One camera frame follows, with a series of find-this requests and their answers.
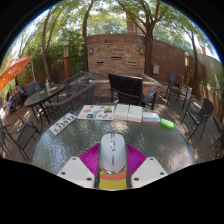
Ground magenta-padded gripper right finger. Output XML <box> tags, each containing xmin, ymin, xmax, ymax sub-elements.
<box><xmin>125</xmin><ymin>143</ymin><xmax>169</xmax><ymax>189</ymax></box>

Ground blue patio chair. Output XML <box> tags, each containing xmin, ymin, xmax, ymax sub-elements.
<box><xmin>25</xmin><ymin>80</ymin><xmax>42</xmax><ymax>98</ymax></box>

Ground dark wicker patio chair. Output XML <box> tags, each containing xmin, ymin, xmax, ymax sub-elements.
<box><xmin>181</xmin><ymin>98</ymin><xmax>215</xmax><ymax>139</ymax></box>

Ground colourful printed leaflet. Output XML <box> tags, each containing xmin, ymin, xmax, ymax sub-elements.
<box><xmin>77</xmin><ymin>104</ymin><xmax>116</xmax><ymax>122</ymax></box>

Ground open white book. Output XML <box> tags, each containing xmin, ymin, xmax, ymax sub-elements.
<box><xmin>113</xmin><ymin>103</ymin><xmax>144</xmax><ymax>124</ymax></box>

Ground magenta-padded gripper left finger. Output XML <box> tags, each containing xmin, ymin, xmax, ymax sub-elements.
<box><xmin>56</xmin><ymin>143</ymin><xmax>101</xmax><ymax>189</ymax></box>

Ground black metal mesh chair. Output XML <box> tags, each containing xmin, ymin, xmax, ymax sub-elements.
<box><xmin>0</xmin><ymin>116</ymin><xmax>42</xmax><ymax>163</ymax></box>

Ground black slatted bench chair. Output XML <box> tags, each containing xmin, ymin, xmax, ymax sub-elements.
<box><xmin>107</xmin><ymin>72</ymin><xmax>158</xmax><ymax>111</ymax></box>

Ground dark round patio table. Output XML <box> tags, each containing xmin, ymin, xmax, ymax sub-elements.
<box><xmin>23</xmin><ymin>83</ymin><xmax>66</xmax><ymax>124</ymax></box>

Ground blue metal chair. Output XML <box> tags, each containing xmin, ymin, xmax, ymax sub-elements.
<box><xmin>165</xmin><ymin>73</ymin><xmax>188</xmax><ymax>109</ymax></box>

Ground white number plate sign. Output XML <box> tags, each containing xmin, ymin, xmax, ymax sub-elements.
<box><xmin>48</xmin><ymin>112</ymin><xmax>78</xmax><ymax>136</ymax></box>

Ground small blue-white booklet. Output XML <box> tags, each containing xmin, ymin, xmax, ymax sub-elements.
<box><xmin>142</xmin><ymin>110</ymin><xmax>161</xmax><ymax>123</ymax></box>

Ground dark wicker armchair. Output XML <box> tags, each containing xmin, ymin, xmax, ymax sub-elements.
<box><xmin>44</xmin><ymin>83</ymin><xmax>97</xmax><ymax>123</ymax></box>

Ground orange patio umbrella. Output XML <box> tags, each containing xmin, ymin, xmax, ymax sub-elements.
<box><xmin>0</xmin><ymin>55</ymin><xmax>33</xmax><ymax>93</ymax></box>

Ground wooden lamp post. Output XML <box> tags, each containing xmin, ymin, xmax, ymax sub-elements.
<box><xmin>62</xmin><ymin>40</ymin><xmax>71</xmax><ymax>79</ymax></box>
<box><xmin>183</xmin><ymin>51</ymin><xmax>190</xmax><ymax>85</ymax></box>

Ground black metal patio chair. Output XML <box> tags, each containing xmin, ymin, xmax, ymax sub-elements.
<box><xmin>209</xmin><ymin>126</ymin><xmax>224</xmax><ymax>158</ymax></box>

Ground green rectangular block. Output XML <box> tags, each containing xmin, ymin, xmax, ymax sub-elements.
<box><xmin>159</xmin><ymin>117</ymin><xmax>176</xmax><ymax>131</ymax></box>

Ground white computer mouse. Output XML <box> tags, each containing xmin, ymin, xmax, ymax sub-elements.
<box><xmin>98</xmin><ymin>133</ymin><xmax>129</xmax><ymax>176</ymax></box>

